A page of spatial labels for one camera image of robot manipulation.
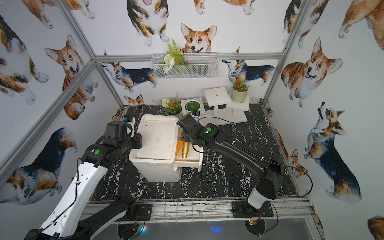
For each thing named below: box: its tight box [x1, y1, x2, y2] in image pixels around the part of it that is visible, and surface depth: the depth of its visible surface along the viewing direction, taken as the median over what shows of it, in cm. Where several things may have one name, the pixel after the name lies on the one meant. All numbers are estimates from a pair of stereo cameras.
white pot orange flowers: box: [160, 92, 184, 120], surface depth 104 cm
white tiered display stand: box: [181, 87, 250, 126], surface depth 100 cm
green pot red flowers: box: [231, 78, 250, 103], surface depth 98 cm
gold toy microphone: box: [181, 141, 190, 159], surface depth 73 cm
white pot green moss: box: [184, 99, 201, 113], surface depth 92 cm
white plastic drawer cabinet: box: [128, 114, 182, 182], surface depth 75 cm
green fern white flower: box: [163, 38, 185, 74], surface depth 83 cm
